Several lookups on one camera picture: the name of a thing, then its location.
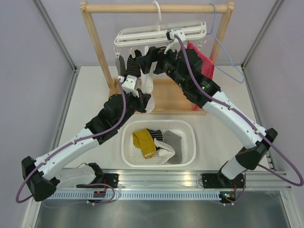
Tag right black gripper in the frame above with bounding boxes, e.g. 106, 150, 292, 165
137, 42, 188, 89

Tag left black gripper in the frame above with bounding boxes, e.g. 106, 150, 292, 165
116, 88, 152, 128

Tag white sock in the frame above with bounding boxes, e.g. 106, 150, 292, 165
154, 138, 175, 165
141, 72, 155, 114

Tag black white-striped sock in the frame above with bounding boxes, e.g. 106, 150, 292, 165
124, 55, 141, 78
146, 128, 163, 142

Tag yellow bear sock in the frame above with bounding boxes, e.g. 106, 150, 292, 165
133, 129, 156, 159

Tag grey striped-cuff sock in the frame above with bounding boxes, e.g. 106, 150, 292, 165
163, 131, 182, 164
115, 55, 126, 77

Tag white plastic clip hanger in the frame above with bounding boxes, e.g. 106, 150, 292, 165
114, 1, 207, 58

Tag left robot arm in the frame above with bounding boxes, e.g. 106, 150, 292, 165
21, 89, 152, 202

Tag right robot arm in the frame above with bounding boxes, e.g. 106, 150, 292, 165
136, 47, 278, 188

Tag wooden clothes rack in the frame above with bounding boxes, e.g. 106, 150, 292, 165
80, 1, 234, 118

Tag white perforated plastic basket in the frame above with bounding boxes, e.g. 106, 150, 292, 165
121, 120, 196, 169

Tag pink towel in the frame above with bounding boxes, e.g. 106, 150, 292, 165
186, 40, 216, 111

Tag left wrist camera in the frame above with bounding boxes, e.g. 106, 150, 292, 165
118, 75, 140, 97

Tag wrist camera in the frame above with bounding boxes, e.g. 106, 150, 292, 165
164, 29, 186, 54
118, 75, 140, 97

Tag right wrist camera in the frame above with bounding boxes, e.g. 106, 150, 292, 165
164, 29, 186, 54

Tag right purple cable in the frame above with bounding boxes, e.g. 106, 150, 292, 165
174, 34, 304, 186

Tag purple cable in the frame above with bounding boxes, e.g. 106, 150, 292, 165
15, 79, 129, 209
174, 34, 304, 186

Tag blue wire hanger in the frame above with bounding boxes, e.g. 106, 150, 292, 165
207, 0, 245, 84

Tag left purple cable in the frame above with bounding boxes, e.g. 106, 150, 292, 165
15, 79, 129, 209

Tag left aluminium frame post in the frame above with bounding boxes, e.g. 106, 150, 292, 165
32, 0, 77, 72

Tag aluminium frame post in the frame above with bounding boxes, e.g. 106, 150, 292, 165
32, 0, 77, 72
241, 0, 284, 69

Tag white slotted cable duct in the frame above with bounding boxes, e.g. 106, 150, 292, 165
49, 190, 220, 200

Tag aluminium mounting rail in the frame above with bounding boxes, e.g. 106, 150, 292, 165
57, 169, 292, 191

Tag right aluminium frame post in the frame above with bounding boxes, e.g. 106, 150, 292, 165
241, 0, 284, 69

